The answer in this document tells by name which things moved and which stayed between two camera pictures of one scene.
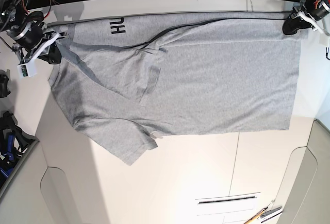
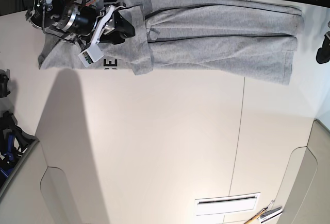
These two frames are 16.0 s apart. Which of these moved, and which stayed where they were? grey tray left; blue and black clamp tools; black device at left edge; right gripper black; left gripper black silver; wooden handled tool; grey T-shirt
Moved: right gripper black; left gripper black silver; grey T-shirt
Stayed: black device at left edge; grey tray left; wooden handled tool; blue and black clamp tools
